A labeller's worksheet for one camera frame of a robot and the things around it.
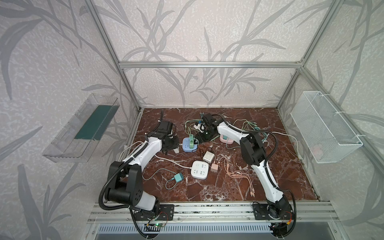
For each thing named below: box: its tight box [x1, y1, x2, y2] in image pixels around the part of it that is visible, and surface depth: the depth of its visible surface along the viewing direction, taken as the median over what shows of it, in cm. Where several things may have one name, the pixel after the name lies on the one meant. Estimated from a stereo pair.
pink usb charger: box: [210, 163, 219, 173], surface depth 89 cm
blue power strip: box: [182, 137, 198, 153], surface depth 98 cm
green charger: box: [189, 134, 194, 149], surface depth 95 cm
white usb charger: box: [202, 150, 215, 164], surface depth 92 cm
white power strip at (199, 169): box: [191, 160, 209, 180], surface depth 87 cm
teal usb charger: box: [174, 172, 184, 183], surface depth 85 cm
